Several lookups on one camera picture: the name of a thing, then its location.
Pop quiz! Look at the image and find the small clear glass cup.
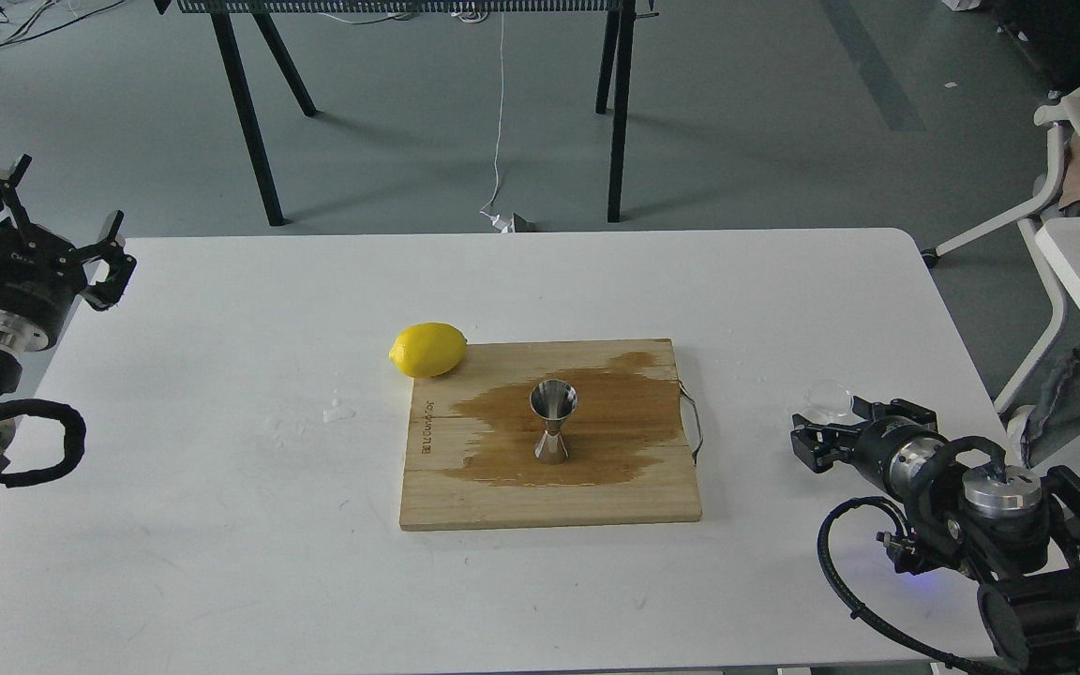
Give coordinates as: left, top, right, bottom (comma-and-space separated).
799, 380, 854, 424

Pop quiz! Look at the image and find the wooden cutting board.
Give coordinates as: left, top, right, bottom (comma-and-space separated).
399, 338, 702, 531

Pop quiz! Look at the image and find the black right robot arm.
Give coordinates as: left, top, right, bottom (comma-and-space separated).
791, 397, 1080, 674

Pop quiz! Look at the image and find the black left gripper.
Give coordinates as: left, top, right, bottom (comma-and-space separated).
0, 156, 138, 353

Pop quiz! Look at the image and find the steel double jigger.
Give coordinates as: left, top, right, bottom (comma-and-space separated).
529, 379, 578, 465

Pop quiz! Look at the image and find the yellow lemon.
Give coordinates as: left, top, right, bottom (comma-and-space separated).
387, 323, 468, 379

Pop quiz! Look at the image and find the white hanging cable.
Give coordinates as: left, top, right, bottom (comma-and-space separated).
478, 11, 535, 233

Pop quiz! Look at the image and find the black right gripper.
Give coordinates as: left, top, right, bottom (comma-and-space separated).
791, 397, 948, 497

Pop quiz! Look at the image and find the black metal frame table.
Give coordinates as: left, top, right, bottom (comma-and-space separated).
147, 1, 659, 230

